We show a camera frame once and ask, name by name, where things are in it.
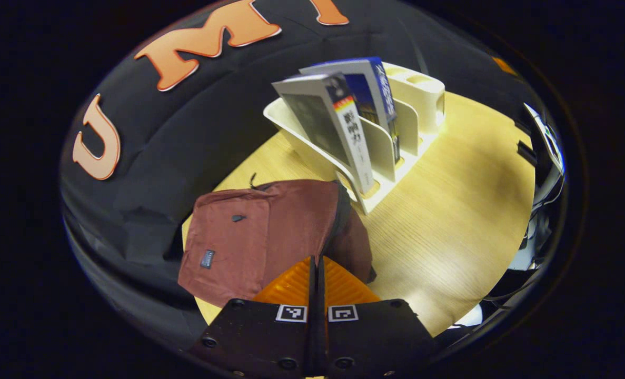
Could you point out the maroon schoolbag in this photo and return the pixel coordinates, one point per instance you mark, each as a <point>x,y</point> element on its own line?
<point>270,231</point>

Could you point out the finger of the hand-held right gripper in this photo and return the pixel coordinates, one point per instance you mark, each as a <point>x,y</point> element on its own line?
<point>503,66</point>

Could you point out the white device panel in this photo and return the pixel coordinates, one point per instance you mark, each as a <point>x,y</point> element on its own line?
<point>546,137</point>

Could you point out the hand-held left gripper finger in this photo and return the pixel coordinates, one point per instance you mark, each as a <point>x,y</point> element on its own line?
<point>312,337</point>
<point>321,337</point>

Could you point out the black backdrop cloth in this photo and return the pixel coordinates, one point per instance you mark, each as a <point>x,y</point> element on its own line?
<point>186,131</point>

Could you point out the grey book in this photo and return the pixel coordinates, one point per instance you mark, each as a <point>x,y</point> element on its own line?
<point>323,121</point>

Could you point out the white bookshelf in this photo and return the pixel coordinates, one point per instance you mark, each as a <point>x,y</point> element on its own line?
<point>420,100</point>

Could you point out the blue book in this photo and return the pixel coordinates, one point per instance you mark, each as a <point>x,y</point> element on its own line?
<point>375,89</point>

